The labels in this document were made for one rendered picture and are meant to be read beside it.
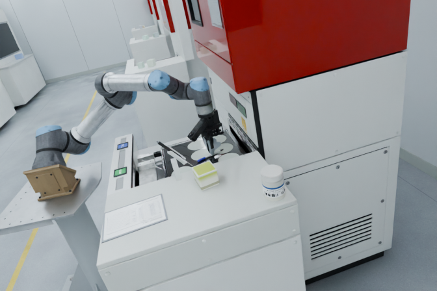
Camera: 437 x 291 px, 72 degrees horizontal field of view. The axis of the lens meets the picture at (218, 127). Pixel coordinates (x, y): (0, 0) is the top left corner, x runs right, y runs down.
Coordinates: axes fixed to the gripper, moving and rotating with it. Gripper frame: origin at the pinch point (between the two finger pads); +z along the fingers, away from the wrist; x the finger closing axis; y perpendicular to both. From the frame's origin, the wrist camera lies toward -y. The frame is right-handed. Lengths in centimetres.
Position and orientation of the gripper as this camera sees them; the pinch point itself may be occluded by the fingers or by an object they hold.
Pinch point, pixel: (210, 152)
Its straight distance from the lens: 140.5
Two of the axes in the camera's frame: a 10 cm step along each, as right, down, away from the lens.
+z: 1.8, 8.9, 4.2
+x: -5.0, -2.9, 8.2
